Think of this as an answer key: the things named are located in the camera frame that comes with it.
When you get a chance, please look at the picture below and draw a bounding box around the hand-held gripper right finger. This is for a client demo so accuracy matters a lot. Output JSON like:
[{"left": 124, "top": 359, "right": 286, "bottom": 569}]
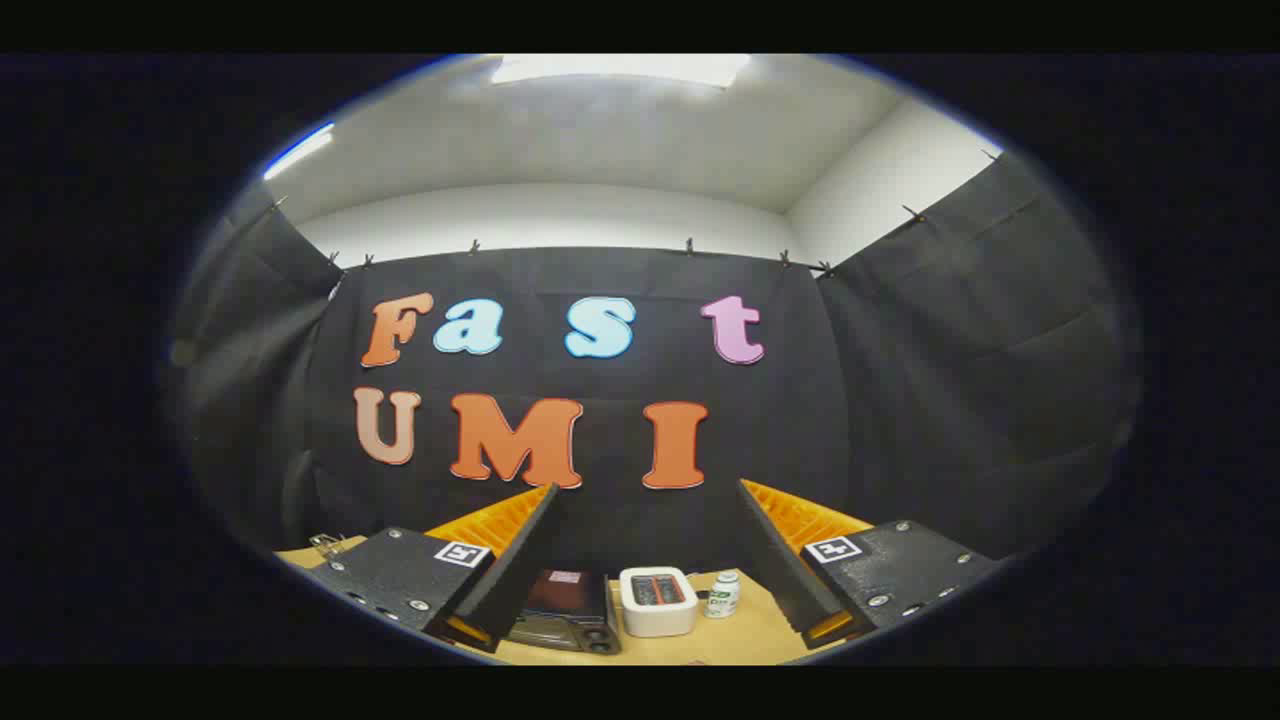
[{"left": 738, "top": 478, "right": 1001, "bottom": 651}]

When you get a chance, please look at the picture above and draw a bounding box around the white pop-up toaster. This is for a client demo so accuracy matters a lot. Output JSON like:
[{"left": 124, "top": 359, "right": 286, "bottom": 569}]
[{"left": 619, "top": 567, "right": 699, "bottom": 639}]

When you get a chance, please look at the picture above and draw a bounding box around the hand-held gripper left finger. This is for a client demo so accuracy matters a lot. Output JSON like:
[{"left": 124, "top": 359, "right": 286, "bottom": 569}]
[{"left": 305, "top": 483, "right": 561, "bottom": 656}]

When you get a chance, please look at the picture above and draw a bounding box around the black toaster oven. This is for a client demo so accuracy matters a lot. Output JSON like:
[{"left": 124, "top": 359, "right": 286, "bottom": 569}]
[{"left": 505, "top": 568, "right": 623, "bottom": 656}]

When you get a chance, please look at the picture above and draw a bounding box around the ceiling light panel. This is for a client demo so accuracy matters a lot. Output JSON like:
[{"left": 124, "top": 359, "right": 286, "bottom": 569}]
[{"left": 262, "top": 122, "right": 336, "bottom": 181}]

